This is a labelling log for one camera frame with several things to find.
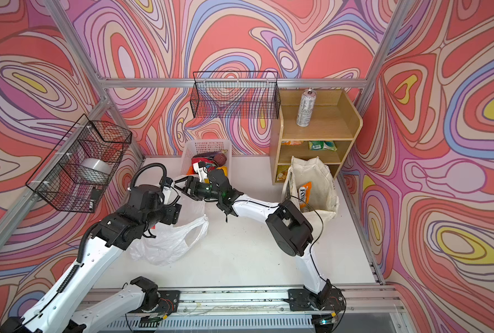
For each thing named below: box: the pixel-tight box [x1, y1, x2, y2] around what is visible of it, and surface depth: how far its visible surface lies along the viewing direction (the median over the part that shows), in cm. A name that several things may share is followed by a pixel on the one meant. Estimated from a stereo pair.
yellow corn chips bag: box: [276, 165, 290, 183], surface depth 107 cm
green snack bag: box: [308, 140, 338, 152], surface depth 101 cm
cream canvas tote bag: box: [281, 155, 340, 241], surface depth 88 cm
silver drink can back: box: [295, 88, 318, 127], surface depth 82 cm
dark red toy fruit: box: [213, 152, 227, 167], surface depth 113 cm
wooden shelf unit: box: [269, 89, 363, 186], surface depth 92 cm
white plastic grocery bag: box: [129, 199, 209, 266], surface depth 75 cm
